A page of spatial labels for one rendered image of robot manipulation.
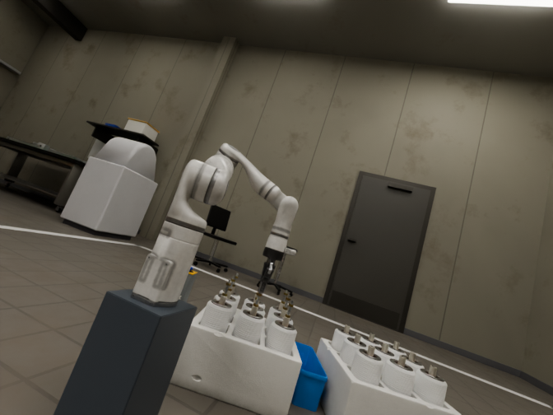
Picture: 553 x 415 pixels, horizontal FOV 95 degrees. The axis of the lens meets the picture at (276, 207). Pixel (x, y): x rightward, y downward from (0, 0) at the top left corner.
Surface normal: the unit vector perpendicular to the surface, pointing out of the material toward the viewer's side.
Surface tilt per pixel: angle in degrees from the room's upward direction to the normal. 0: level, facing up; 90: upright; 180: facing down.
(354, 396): 90
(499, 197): 90
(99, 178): 90
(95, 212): 90
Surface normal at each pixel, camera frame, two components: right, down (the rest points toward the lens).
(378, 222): -0.21, -0.24
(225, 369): 0.04, -0.16
